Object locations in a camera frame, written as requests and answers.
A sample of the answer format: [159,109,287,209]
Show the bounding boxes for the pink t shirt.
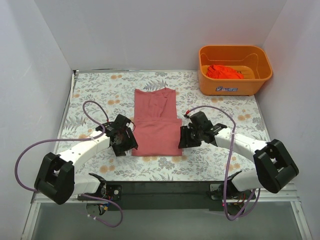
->
[132,87,182,157]

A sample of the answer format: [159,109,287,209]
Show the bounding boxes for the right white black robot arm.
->
[178,111,299,199]

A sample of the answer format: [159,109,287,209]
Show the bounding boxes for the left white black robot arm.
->
[34,114,138,205]

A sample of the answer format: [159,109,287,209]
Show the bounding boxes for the floral patterned table mat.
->
[54,71,269,181]

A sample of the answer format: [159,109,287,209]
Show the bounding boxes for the orange t shirt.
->
[206,64,244,80]

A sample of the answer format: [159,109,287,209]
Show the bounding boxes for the orange plastic basket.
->
[198,45,273,96]

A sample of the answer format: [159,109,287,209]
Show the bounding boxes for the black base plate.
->
[77,180,257,216]

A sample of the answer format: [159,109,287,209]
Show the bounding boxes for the aluminium rail frame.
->
[22,182,312,240]

